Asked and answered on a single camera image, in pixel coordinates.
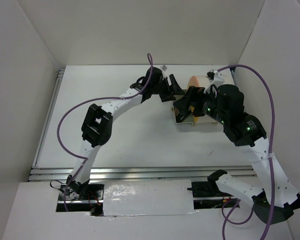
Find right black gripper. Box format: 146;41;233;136
172;84;228;124

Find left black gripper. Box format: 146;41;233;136
150;73;185;102

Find olive bottom drawer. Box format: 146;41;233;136
170;104;194;125

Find orange top drawer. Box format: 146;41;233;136
187;76;200;90

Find yellow drawer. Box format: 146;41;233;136
190;106;202;123

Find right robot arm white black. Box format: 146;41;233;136
173;84;300;224

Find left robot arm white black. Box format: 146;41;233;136
66;67;185;200

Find white cover sheet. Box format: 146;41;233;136
103;179;195;217

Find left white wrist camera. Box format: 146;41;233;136
160;65;167;72

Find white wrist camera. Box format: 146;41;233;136
204;70;225;94
160;65;167;72

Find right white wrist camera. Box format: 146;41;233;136
204;70;225;94

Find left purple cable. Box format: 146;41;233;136
56;53;155;212

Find purple cable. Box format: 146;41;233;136
216;64;276;240
56;53;155;212

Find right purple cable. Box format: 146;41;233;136
216;64;276;240

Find aluminium rail frame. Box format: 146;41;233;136
28;65;257;183

